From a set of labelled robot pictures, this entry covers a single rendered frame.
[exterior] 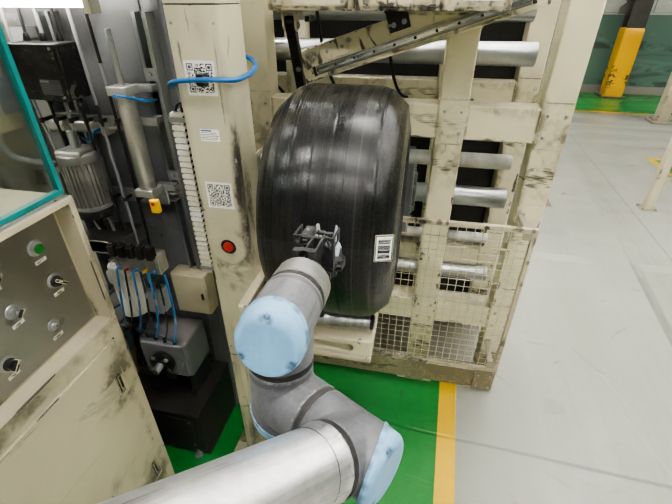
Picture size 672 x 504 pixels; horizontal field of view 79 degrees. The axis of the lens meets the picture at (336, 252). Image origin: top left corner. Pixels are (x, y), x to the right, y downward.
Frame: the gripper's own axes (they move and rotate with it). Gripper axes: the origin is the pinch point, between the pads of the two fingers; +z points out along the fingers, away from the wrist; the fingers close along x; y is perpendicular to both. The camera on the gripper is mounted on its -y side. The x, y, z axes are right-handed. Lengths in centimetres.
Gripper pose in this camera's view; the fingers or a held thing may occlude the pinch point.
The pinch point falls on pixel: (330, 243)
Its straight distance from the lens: 82.7
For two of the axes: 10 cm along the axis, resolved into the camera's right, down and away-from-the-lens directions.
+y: 0.2, -9.1, -4.2
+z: 2.0, -4.1, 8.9
